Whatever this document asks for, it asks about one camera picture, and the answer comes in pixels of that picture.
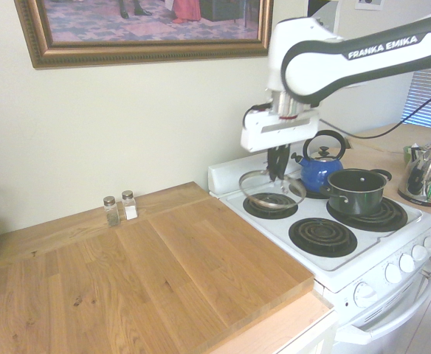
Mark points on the white electric stove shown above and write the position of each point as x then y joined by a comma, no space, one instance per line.
367,254

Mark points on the gold framed painting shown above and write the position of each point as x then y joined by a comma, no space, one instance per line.
145,22

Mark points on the black cooking pot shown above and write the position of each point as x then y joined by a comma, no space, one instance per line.
352,203

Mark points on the blue tea kettle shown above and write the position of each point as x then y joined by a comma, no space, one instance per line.
313,173

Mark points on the glass pepper shaker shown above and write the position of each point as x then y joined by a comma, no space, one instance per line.
111,215

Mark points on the small black coil burner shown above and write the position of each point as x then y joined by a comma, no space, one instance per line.
253,212
304,243

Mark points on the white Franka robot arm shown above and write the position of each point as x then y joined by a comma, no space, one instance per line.
311,73

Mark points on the white paper on wall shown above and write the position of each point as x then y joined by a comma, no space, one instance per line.
368,3

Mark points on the large black coil burner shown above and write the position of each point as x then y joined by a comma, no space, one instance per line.
392,218

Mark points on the white window blinds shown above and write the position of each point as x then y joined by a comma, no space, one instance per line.
429,99

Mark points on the large white oven knob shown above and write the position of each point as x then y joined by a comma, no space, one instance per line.
364,294

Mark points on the glass pot lid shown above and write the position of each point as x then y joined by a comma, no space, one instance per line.
271,205

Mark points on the wooden butcher block board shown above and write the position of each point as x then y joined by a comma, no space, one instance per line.
145,265

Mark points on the stainless steel electric kettle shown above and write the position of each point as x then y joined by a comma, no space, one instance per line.
426,177

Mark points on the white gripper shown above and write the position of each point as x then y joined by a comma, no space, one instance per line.
274,132

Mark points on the glass salt shaker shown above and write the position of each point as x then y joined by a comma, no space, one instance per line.
129,210

